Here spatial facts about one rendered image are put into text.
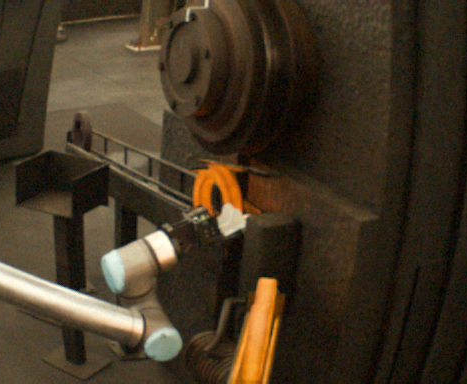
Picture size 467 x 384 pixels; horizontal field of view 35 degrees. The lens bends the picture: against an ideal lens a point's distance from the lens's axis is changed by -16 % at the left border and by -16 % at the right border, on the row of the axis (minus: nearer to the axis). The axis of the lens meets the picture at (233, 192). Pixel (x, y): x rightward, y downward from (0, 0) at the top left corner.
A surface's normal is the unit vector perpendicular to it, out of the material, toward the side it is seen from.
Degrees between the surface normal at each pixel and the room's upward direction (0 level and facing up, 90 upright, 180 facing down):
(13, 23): 90
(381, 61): 90
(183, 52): 90
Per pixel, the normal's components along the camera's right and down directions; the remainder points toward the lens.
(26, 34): 0.59, 0.30
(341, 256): -0.87, 0.10
